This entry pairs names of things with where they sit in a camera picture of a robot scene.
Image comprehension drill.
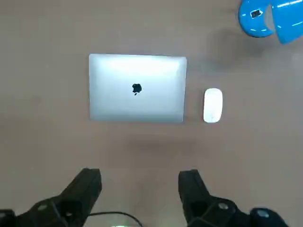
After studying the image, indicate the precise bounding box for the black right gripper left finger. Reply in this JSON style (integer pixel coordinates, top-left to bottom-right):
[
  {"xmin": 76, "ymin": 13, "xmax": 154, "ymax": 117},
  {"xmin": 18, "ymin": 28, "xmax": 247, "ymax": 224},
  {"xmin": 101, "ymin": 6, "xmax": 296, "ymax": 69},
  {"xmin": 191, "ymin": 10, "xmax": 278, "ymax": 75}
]
[{"xmin": 0, "ymin": 168, "xmax": 103, "ymax": 227}]

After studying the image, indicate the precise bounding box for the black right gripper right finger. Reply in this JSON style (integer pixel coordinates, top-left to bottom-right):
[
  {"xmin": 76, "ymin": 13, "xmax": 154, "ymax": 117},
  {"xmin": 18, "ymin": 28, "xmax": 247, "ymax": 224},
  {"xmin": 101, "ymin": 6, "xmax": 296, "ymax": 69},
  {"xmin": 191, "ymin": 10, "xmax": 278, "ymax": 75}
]
[{"xmin": 178, "ymin": 169, "xmax": 287, "ymax": 227}]

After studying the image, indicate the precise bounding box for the white computer mouse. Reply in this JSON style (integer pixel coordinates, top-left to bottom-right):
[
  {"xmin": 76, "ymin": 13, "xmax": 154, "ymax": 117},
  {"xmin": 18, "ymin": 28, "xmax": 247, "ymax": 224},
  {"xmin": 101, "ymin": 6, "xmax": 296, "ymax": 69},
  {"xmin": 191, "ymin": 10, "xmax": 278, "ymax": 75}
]
[{"xmin": 203, "ymin": 88, "xmax": 223, "ymax": 123}]

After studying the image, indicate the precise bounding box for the silver MacBook laptop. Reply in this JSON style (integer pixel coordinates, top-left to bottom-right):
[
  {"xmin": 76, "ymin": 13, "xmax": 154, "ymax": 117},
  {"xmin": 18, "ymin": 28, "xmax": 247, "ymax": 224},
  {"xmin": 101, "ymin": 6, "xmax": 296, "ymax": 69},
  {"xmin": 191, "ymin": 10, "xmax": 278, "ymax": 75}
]
[{"xmin": 88, "ymin": 53, "xmax": 187, "ymax": 124}]

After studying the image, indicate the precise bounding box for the blue curved plastic object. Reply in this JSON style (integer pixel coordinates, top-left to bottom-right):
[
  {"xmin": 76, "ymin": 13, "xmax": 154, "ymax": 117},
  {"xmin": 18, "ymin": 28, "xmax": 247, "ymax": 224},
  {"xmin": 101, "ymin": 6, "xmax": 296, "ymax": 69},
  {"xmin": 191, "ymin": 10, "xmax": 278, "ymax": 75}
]
[{"xmin": 238, "ymin": 0, "xmax": 303, "ymax": 45}]

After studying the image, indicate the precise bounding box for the thin black cable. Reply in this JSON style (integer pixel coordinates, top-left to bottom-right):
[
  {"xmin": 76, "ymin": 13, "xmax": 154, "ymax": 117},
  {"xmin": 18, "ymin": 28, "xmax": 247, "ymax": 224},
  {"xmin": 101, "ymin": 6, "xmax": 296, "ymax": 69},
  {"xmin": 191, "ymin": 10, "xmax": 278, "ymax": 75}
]
[{"xmin": 88, "ymin": 211, "xmax": 143, "ymax": 227}]

